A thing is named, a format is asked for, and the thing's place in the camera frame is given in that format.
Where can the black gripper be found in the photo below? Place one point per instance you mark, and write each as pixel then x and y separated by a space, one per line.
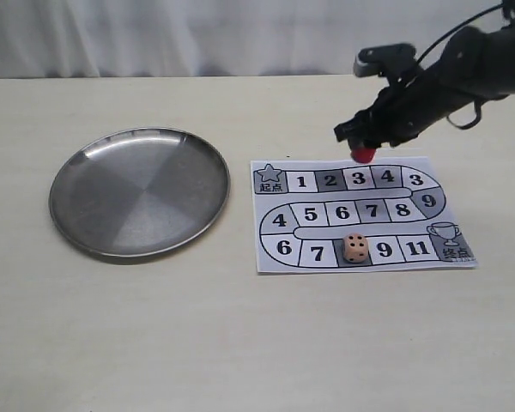
pixel 474 68

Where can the red cylinder game piece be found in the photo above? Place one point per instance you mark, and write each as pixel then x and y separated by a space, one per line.
pixel 363 155

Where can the wooden die with black pips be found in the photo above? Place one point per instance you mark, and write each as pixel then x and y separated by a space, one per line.
pixel 355 248

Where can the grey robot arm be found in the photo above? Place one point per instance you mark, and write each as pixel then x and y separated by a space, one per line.
pixel 473 69

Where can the paper number game board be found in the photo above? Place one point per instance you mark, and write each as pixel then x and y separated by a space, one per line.
pixel 303 209

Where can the round stainless steel plate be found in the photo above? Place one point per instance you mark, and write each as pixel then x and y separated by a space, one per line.
pixel 139 193

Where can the white curtain backdrop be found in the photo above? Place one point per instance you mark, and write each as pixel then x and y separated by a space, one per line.
pixel 41 39

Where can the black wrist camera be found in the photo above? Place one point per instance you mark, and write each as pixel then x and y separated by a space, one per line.
pixel 384 60

